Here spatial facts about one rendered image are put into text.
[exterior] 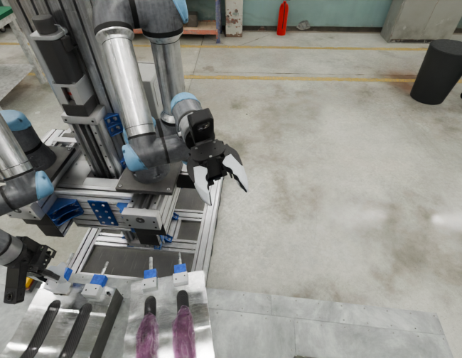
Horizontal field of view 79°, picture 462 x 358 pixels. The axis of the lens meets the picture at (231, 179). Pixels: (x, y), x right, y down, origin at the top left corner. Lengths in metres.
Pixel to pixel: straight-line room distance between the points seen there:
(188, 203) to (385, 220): 1.56
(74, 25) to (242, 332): 1.13
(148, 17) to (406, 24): 5.37
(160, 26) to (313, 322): 1.04
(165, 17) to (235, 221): 1.69
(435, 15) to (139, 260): 5.64
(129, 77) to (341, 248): 1.89
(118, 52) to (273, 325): 0.95
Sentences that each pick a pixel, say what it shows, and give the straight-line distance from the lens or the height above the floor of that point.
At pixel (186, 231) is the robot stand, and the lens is 1.96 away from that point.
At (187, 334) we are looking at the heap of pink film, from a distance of 0.96.
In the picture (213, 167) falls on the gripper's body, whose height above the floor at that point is 1.43.
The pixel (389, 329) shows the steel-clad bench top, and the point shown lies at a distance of 1.20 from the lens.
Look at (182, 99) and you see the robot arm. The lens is 0.72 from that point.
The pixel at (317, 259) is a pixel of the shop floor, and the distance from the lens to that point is 2.16.
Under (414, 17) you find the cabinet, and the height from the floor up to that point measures 0.41.
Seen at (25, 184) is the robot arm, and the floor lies 1.28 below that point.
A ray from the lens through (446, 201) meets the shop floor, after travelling 3.00.
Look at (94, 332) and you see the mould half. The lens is 1.07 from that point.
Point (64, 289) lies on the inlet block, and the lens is 1.13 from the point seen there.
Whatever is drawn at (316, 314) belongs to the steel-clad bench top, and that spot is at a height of 0.80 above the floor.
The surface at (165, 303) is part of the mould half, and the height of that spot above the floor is 0.85.
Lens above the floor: 1.83
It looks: 46 degrees down
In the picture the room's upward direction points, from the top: straight up
